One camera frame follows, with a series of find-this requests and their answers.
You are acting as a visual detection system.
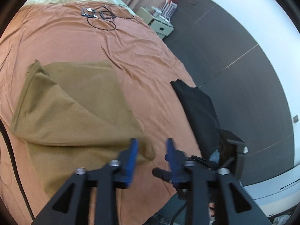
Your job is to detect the striped gift bag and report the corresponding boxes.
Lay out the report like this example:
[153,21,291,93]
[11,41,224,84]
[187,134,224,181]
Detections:
[159,0,178,20]

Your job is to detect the black cable on bed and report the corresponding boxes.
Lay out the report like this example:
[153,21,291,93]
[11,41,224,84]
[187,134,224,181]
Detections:
[81,4,135,32]

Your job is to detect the mustard brown printed t-shirt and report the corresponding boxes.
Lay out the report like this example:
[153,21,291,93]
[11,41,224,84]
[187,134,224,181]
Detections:
[10,60,156,197]

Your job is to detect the folded black clothes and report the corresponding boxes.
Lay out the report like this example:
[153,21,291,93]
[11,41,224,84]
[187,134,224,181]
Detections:
[171,79,220,163]

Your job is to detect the white bedside cabinet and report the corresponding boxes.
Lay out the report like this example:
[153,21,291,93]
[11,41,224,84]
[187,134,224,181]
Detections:
[136,7,174,39]

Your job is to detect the orange bed blanket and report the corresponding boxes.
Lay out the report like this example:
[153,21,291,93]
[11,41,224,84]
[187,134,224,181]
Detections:
[1,2,200,224]

